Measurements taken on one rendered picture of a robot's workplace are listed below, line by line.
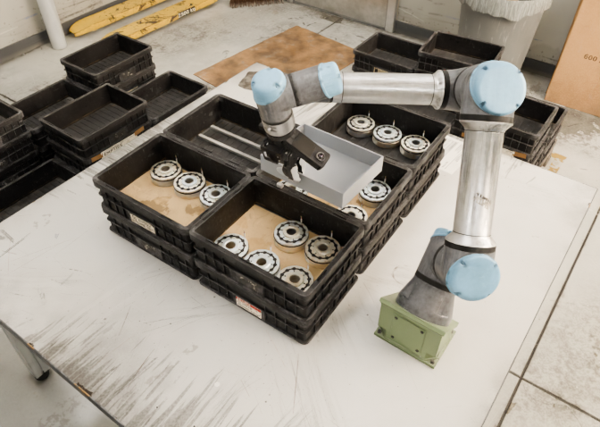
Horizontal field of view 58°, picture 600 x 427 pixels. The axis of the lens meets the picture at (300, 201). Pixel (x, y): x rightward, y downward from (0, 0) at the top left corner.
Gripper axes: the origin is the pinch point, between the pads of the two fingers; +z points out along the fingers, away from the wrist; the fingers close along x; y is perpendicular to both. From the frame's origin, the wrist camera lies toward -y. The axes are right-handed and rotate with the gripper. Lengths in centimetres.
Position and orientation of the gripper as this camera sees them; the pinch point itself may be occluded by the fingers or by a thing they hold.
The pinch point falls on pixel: (300, 178)
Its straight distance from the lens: 144.0
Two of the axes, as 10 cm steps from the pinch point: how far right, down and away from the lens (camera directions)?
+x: -5.1, 7.6, -4.0
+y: -8.4, -3.6, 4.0
